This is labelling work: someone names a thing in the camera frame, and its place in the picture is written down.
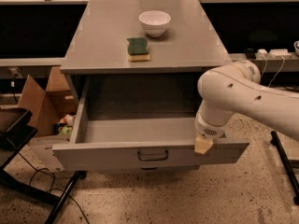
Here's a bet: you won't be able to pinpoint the grey top drawer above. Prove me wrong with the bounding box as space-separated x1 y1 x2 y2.
53 73 249 173

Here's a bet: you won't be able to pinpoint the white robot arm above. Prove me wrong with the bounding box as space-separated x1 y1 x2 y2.
195 61 299 154

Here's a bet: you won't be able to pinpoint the grey drawer cabinet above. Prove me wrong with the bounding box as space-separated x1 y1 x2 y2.
60 0 235 175

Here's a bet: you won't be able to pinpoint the black stand leg right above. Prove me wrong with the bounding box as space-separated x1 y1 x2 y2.
270 131 299 205

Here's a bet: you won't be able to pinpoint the black adapter on ledge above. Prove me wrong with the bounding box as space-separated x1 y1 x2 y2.
245 49 256 59

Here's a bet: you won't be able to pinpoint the white power strip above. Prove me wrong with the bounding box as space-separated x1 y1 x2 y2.
257 49 292 59

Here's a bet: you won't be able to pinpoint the green yellow sponge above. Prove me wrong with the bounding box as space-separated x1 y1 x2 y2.
127 37 150 62

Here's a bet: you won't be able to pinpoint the white ceramic bowl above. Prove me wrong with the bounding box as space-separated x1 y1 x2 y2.
139 10 171 37

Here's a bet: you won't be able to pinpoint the colourful items in box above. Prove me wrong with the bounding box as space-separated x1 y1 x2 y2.
54 114 76 134

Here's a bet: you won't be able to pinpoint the brown cardboard box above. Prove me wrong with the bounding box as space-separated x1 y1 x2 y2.
18 66 77 173

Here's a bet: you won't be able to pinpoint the black stand left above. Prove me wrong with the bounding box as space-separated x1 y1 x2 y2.
0 108 86 224

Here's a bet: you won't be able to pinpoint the black floor cable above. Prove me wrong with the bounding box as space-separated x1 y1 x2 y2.
17 151 92 224

